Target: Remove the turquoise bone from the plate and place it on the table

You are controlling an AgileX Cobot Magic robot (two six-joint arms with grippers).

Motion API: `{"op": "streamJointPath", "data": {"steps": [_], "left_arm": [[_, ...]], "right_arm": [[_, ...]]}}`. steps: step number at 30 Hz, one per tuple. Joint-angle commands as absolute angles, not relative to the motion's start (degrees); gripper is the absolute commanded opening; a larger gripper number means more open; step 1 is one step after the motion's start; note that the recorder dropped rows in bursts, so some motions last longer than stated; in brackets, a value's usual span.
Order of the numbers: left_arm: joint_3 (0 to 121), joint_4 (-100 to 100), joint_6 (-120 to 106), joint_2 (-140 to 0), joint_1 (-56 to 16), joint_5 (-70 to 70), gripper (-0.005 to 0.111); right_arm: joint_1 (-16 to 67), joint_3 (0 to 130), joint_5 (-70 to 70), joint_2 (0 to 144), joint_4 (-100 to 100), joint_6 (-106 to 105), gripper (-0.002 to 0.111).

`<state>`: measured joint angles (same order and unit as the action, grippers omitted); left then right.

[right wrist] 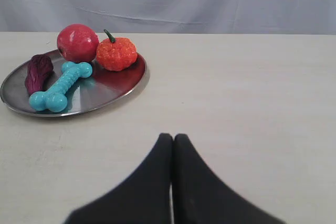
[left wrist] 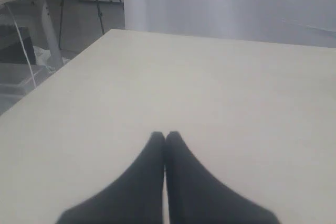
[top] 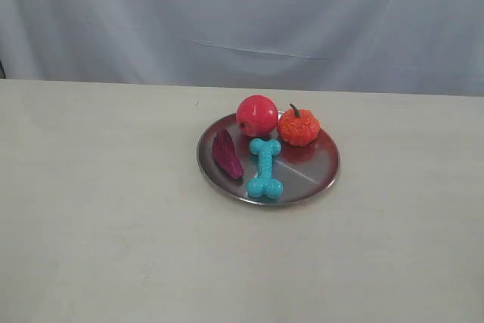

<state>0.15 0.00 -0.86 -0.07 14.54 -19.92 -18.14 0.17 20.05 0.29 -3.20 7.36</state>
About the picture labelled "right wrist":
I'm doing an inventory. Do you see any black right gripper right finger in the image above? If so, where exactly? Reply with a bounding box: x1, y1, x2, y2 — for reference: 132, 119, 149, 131
172, 134, 283, 224

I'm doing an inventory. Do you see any purple toy leafy vegetable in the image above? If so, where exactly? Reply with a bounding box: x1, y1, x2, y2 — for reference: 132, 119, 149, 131
25, 54, 54, 95

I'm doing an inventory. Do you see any orange toy pumpkin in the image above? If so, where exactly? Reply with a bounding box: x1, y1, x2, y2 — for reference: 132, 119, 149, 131
96, 29, 138, 71

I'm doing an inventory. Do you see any turquoise toy bone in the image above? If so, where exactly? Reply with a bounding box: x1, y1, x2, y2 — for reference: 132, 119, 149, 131
28, 61, 93, 113

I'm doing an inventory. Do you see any round metal plate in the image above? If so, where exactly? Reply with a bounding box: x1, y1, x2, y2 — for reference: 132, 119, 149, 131
1, 55, 149, 118

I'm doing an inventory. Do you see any red toy apple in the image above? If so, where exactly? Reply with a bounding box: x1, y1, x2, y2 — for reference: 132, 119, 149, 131
57, 24, 99, 63

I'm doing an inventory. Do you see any white backdrop cloth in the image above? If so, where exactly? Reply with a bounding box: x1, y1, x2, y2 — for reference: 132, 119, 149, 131
1, 0, 335, 34

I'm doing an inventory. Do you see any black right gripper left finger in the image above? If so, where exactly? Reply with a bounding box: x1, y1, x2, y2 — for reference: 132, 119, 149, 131
65, 133, 173, 223

